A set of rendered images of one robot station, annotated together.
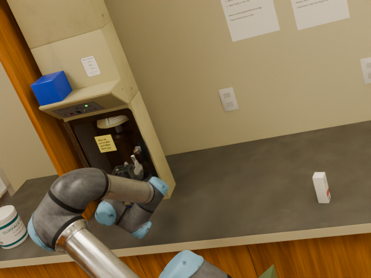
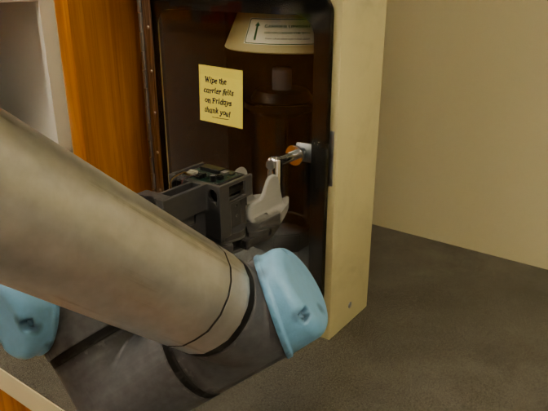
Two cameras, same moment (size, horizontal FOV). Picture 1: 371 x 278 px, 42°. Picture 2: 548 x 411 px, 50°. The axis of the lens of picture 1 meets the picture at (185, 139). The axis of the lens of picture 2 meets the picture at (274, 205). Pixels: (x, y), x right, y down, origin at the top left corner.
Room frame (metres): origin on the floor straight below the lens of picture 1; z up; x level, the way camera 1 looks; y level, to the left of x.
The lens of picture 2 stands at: (1.12, 0.06, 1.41)
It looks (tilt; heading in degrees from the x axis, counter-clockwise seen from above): 22 degrees down; 14
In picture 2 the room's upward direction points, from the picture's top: straight up
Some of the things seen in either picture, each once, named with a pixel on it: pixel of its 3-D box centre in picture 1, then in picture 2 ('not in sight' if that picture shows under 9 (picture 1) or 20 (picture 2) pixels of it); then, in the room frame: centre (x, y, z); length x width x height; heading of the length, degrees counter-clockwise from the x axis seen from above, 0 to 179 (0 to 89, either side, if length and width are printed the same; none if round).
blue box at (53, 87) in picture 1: (52, 87); not in sight; (1.85, 0.42, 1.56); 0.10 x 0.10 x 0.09; 68
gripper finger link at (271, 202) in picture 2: (137, 166); (271, 198); (1.74, 0.22, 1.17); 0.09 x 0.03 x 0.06; 153
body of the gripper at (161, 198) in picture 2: (123, 181); (194, 220); (1.65, 0.28, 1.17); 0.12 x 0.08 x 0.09; 157
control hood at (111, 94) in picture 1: (84, 104); not in sight; (1.82, 0.32, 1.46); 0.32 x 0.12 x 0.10; 68
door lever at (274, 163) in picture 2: (137, 161); (282, 186); (1.79, 0.22, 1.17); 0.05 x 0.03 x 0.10; 157
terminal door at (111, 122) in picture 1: (115, 156); (231, 148); (1.86, 0.30, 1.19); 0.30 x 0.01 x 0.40; 67
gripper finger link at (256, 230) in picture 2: (136, 177); (248, 229); (1.69, 0.23, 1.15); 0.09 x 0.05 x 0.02; 153
